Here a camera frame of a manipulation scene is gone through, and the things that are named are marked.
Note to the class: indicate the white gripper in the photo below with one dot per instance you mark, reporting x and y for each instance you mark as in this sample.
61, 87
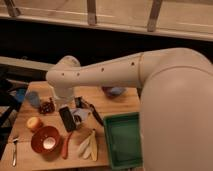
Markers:
63, 96

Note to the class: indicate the black eraser block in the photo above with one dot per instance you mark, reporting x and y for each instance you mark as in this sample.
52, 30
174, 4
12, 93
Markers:
67, 119

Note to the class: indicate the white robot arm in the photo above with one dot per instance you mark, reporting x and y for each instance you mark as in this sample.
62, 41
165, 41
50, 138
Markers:
176, 113

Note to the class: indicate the green plastic tray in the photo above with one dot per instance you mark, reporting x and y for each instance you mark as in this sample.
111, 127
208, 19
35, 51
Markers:
123, 140

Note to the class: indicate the dark grape bunch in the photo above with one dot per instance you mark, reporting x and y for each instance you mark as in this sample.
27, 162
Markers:
46, 107

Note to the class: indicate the blue grey sponge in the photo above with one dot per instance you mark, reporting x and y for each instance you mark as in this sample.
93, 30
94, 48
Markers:
33, 99

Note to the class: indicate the yellow round fruit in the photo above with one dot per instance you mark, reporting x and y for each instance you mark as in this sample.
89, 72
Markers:
34, 123

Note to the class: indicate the dark purple bowl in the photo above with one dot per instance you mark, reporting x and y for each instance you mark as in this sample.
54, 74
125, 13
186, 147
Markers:
113, 91

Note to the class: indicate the orange red bowl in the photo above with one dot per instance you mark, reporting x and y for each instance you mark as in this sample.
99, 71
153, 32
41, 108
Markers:
40, 135

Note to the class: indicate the black chair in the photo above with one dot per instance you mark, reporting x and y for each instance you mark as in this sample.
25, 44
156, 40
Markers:
11, 103

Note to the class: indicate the small white candle cup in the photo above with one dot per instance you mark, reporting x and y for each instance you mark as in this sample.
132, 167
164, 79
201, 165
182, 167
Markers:
49, 143

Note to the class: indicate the metal spoon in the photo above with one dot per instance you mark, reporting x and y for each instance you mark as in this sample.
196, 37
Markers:
14, 161

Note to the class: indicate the black handled tool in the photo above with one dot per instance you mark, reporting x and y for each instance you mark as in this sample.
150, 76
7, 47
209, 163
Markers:
80, 102

